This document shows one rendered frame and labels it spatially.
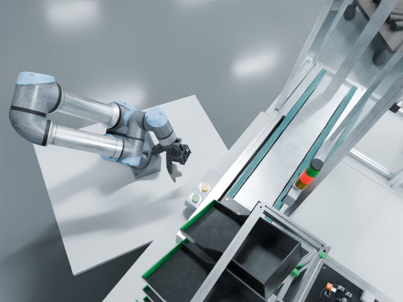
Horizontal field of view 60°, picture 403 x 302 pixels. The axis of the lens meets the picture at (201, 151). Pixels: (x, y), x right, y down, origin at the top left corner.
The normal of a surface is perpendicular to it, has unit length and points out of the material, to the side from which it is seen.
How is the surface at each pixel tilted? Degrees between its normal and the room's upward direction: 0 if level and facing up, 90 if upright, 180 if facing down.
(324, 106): 0
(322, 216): 0
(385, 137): 0
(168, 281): 25
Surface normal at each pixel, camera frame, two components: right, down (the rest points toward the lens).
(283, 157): 0.13, -0.53
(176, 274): -0.18, -0.76
